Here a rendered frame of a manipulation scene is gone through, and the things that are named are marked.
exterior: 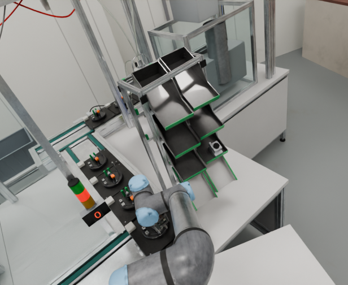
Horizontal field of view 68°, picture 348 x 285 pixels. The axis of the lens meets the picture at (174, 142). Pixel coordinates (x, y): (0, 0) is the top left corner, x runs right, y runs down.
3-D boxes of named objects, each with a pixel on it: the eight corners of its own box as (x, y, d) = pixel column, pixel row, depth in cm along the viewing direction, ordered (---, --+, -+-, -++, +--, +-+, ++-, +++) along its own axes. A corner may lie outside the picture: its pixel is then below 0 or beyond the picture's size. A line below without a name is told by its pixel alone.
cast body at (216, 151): (222, 154, 130) (224, 148, 124) (214, 158, 129) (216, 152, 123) (212, 142, 134) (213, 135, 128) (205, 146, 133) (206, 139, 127)
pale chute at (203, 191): (215, 197, 137) (217, 197, 132) (194, 210, 134) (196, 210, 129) (188, 150, 139) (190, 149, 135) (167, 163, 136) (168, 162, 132)
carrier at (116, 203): (160, 201, 149) (153, 186, 141) (125, 228, 140) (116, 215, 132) (138, 180, 166) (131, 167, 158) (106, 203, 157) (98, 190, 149)
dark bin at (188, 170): (206, 169, 126) (207, 163, 119) (183, 183, 123) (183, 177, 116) (176, 128, 137) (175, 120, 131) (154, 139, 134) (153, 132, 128)
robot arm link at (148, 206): (164, 206, 88) (157, 184, 96) (133, 219, 87) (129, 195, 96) (171, 219, 93) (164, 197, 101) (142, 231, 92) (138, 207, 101)
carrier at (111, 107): (138, 103, 243) (134, 91, 235) (117, 116, 234) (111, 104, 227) (126, 96, 260) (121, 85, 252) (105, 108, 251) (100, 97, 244)
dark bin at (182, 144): (200, 145, 116) (201, 137, 109) (175, 159, 113) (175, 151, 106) (168, 102, 128) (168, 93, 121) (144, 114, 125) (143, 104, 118)
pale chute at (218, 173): (234, 180, 142) (237, 179, 138) (214, 192, 139) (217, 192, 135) (208, 135, 145) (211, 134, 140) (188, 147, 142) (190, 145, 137)
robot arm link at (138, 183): (128, 192, 95) (125, 176, 102) (138, 210, 102) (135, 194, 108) (148, 184, 95) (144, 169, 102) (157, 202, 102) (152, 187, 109)
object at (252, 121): (286, 139, 293) (289, 69, 239) (217, 201, 253) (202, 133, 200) (239, 120, 340) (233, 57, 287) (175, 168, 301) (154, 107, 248)
